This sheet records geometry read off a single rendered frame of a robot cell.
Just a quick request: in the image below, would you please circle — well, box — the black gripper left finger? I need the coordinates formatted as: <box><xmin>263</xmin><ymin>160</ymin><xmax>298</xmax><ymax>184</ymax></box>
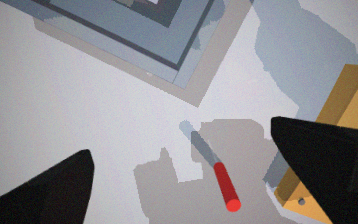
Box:
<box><xmin>0</xmin><ymin>149</ymin><xmax>95</xmax><ymax>224</ymax></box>

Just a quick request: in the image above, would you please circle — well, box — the red peg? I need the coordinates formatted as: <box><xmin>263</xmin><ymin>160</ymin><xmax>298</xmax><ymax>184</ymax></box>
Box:
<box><xmin>214</xmin><ymin>162</ymin><xmax>241</xmax><ymax>212</ymax></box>

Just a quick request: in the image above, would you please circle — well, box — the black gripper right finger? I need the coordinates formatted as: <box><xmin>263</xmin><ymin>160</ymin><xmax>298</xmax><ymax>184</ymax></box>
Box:
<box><xmin>271</xmin><ymin>116</ymin><xmax>358</xmax><ymax>224</ymax></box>

